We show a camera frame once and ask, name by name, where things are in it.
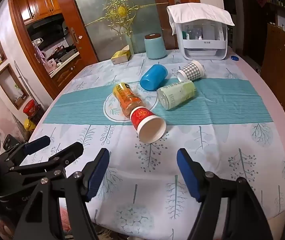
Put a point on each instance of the teal canister with brown lid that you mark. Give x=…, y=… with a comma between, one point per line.
x=155, y=47

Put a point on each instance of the grey checkered cup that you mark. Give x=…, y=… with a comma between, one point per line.
x=192, y=70

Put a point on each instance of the yellow tissue box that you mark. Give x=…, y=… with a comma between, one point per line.
x=120, y=56

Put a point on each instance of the blue plastic cup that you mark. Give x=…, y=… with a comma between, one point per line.
x=153, y=77

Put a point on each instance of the white storage box appliance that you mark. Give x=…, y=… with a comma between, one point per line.
x=203, y=43

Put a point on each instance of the red paper cup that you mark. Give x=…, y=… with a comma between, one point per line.
x=148, y=127

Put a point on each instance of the dark wooden sideboard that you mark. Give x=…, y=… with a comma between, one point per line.
x=282, y=75

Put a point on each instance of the orange drink bottle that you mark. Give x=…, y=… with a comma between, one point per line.
x=125, y=100

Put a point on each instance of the small blue lid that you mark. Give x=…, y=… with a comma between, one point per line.
x=235, y=58

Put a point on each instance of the white oval placemat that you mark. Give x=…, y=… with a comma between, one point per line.
x=111, y=107

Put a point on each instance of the wooden kitchen base cabinet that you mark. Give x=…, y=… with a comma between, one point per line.
x=66, y=71

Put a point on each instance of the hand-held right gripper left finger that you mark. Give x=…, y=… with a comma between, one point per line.
x=96, y=175

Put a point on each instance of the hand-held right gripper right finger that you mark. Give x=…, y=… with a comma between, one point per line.
x=189, y=173

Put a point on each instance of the red round tin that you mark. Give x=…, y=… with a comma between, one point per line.
x=30, y=108

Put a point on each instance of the white folded towel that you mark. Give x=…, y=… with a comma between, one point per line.
x=200, y=13

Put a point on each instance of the tree print tablecloth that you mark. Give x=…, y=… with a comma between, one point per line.
x=215, y=145

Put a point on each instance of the glass door with gold ornament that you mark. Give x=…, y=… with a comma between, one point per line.
x=102, y=30

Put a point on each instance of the pale green printed cup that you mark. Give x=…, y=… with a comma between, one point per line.
x=176, y=93

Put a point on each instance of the wooden kitchen wall cabinets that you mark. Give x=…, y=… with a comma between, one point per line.
x=38, y=6

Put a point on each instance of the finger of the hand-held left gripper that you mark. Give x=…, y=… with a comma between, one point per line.
x=37, y=142
x=68, y=152

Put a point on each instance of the yellow jar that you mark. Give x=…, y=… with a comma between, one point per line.
x=28, y=125

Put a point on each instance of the black range hood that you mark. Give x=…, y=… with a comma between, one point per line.
x=46, y=28

